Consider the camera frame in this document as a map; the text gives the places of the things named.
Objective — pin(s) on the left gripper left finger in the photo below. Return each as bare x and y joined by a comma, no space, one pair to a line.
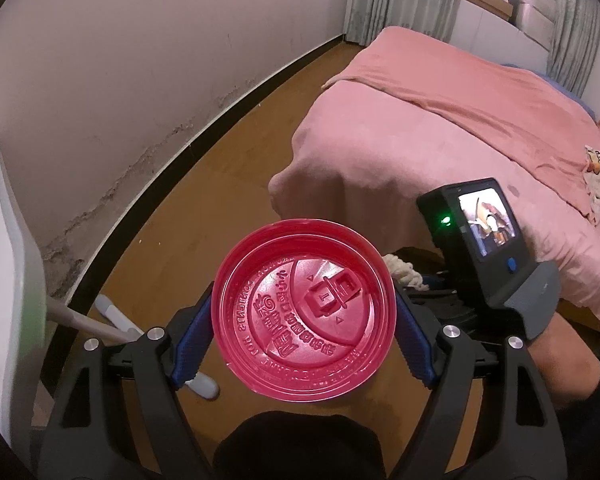
89,435

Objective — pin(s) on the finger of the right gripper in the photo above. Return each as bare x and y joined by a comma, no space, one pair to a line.
438,288

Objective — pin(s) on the red plastic cup lid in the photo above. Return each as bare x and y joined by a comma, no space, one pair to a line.
303,310

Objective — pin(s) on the right hand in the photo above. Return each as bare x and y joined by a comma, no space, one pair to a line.
570,370

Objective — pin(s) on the crumpled white tissue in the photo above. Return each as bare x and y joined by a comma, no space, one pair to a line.
404,273

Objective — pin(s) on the pink bed blanket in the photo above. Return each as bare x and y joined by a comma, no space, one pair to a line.
411,113

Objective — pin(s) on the green curtain right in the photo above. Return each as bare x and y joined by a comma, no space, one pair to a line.
575,43

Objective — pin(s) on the white desk leg frame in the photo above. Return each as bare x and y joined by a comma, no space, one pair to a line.
118,329

